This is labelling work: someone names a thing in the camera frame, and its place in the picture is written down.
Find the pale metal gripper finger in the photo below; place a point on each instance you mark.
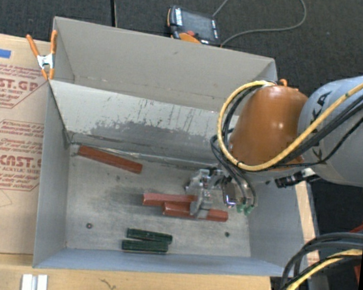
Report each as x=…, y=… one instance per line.
x=203, y=205
x=198, y=180

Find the red-brown flat block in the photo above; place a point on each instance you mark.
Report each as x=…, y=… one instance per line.
x=110, y=159
x=165, y=199
x=176, y=210

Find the dark green flat block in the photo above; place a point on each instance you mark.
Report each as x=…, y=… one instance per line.
x=149, y=236
x=144, y=246

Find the grey metal bin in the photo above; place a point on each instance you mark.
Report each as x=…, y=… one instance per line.
x=157, y=128

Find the brown cardboard board red print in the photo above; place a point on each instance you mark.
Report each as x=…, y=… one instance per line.
x=9, y=153

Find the black cylinder on white bracket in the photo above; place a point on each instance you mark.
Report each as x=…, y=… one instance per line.
x=294, y=178

